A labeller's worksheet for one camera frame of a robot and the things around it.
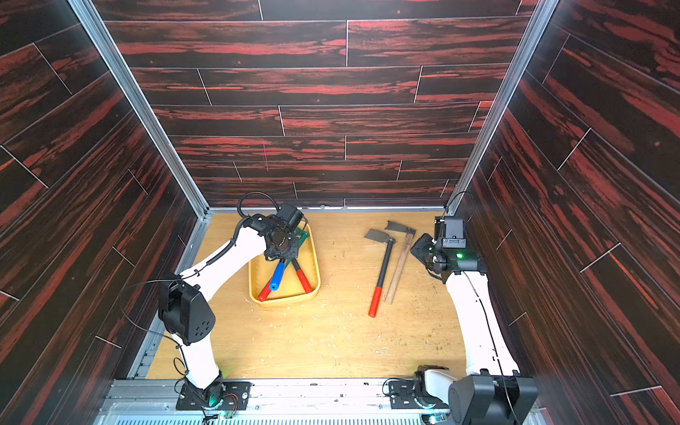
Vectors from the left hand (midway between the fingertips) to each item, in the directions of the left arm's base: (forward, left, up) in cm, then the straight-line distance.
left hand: (293, 252), depth 88 cm
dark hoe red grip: (-8, -29, -14) cm, 33 cm away
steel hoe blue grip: (-7, +5, -3) cm, 9 cm away
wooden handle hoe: (+6, -40, -14) cm, 43 cm away
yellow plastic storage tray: (-8, +1, -12) cm, 14 cm away
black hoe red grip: (-3, -2, -10) cm, 11 cm away
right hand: (-3, -42, +8) cm, 43 cm away
